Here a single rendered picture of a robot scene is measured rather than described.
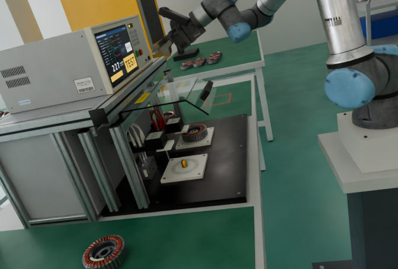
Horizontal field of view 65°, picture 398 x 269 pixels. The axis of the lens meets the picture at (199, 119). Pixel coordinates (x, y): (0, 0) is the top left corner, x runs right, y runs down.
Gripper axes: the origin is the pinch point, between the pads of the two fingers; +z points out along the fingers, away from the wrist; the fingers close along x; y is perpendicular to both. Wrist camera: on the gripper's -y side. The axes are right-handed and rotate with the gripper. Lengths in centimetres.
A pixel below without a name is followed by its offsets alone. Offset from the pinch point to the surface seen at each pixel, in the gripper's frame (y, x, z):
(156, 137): 23.9, -22.4, 11.8
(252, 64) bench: 54, 136, -9
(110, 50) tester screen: -7.4, -21.2, 4.3
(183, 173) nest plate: 39.4, -25.4, 11.3
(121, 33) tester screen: -10.7, -8.8, 2.7
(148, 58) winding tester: 1.6, 10.7, 8.4
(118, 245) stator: 34, -58, 21
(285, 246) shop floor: 122, 16, 19
